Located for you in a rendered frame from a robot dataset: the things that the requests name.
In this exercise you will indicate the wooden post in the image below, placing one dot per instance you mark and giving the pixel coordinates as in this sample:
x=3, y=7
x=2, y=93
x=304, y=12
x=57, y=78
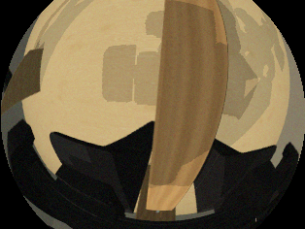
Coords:
x=144, y=214

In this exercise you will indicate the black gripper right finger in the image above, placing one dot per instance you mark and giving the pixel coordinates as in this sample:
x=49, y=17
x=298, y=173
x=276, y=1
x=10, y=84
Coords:
x=223, y=170

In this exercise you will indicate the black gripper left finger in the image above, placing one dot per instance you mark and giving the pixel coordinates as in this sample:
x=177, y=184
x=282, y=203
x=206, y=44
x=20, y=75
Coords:
x=121, y=164

